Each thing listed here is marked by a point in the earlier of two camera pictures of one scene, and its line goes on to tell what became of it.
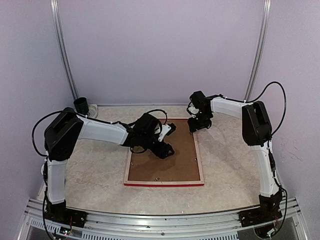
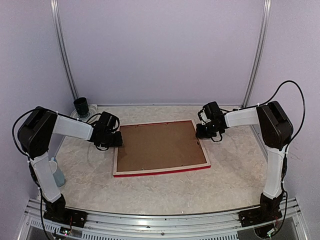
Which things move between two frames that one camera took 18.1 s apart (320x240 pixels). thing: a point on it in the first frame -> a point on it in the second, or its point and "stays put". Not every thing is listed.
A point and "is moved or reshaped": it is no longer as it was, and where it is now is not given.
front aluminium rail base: x=36 y=225 stays put
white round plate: x=93 y=111 stays put
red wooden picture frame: x=169 y=183 -> x=126 y=173
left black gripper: x=162 y=152 -> x=118 y=142
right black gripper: x=193 y=126 -> x=199 y=134
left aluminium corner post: x=57 y=26 stays put
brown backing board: x=182 y=165 is moved or reshaped
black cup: x=81 y=105 stays put
